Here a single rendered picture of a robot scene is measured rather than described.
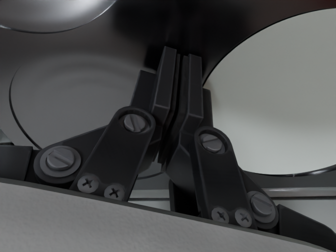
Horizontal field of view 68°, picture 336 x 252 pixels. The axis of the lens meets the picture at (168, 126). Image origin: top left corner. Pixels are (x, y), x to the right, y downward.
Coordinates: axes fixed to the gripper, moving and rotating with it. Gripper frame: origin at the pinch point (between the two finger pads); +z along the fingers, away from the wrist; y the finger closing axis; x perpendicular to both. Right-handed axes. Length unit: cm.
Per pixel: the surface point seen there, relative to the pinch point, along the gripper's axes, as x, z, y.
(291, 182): -5.0, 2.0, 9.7
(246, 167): -4.6, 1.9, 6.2
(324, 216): -7.8, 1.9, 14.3
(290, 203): -8.7, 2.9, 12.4
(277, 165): -3.8, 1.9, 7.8
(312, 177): -4.1, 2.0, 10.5
